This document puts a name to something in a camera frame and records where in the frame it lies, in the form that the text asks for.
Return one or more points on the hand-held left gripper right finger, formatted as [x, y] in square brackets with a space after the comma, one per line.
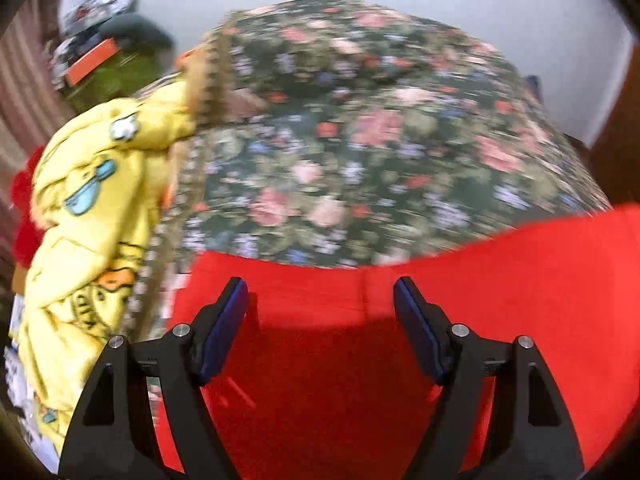
[417, 320]

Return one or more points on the red plush toy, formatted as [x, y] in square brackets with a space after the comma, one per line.
[25, 195]

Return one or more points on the green bundle with orange label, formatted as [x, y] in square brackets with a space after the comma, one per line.
[120, 75]

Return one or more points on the yellow printed jacket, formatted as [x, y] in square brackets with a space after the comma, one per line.
[90, 240]

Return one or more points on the striped curtain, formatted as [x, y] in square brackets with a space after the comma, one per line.
[25, 85]

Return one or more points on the blue cloth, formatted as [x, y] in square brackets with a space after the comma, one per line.
[534, 87]

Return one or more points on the wooden furniture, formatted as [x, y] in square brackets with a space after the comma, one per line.
[615, 135]

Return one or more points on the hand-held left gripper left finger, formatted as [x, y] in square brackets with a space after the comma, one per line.
[227, 320]

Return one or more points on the red garment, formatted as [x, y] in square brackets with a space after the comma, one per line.
[325, 360]

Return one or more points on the printed white cloth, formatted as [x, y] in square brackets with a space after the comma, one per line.
[17, 380]

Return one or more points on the printed plastic bag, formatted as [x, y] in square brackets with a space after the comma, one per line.
[95, 5]

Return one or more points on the floral bedspread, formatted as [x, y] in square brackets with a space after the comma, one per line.
[375, 135]

